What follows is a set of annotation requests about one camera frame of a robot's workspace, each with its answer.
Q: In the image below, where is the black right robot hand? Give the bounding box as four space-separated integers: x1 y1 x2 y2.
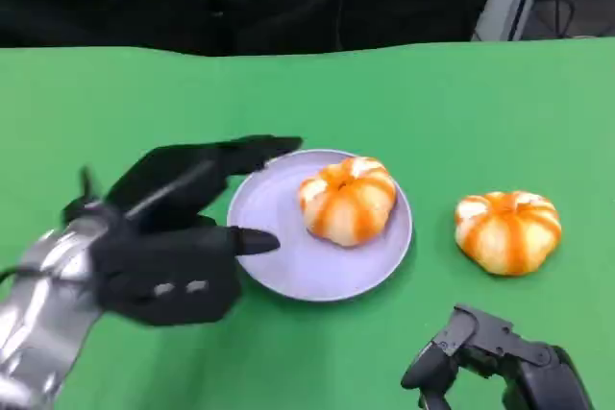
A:
400 303 598 410

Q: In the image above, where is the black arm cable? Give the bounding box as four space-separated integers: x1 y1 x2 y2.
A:
0 263 73 286

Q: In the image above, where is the orange and white bread roll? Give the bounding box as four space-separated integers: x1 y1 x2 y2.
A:
298 156 399 249
454 190 563 277

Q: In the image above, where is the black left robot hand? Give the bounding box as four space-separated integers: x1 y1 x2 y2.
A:
63 134 305 260

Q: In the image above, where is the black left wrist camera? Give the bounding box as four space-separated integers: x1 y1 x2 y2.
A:
89 251 242 328

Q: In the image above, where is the lilac plate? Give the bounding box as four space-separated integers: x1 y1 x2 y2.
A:
227 149 414 303

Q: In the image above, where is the green table cloth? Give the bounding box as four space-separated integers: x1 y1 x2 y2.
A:
0 37 615 410

